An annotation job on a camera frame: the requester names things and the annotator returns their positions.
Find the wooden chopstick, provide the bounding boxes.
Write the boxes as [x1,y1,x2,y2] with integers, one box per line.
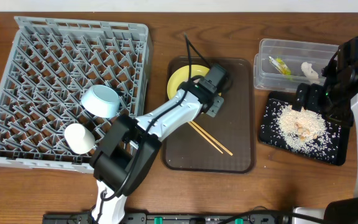
[189,121,233,156]
[188,123,223,154]

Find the clear plastic bin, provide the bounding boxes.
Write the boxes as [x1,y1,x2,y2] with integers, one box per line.
[254,39,338,93]

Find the rice leftovers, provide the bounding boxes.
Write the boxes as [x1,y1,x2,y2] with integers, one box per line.
[259,99,341,156]

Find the black tray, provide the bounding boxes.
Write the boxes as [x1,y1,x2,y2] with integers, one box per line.
[259,91,350,166]

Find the dark brown serving tray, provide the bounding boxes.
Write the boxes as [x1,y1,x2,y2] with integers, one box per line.
[162,58,255,174]

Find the yellow plate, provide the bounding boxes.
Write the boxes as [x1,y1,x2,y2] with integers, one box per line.
[167,65,209,101]

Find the grey dishwasher rack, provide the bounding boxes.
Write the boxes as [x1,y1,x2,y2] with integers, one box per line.
[0,16,153,174]

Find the white tissue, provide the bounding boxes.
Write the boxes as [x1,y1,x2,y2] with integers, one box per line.
[301,62,319,84]

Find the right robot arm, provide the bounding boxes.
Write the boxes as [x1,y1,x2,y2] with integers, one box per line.
[293,61,358,223]

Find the white paper cup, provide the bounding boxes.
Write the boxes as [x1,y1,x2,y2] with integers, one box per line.
[64,123,96,154]

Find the green snack wrapper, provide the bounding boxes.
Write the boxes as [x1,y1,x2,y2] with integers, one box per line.
[268,56,291,76]

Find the light blue bowl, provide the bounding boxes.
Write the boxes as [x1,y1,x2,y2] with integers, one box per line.
[81,85,120,119]

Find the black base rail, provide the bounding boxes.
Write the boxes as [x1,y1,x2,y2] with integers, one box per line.
[42,213,291,224]

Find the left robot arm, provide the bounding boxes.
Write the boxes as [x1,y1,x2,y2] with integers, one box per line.
[90,78,223,223]

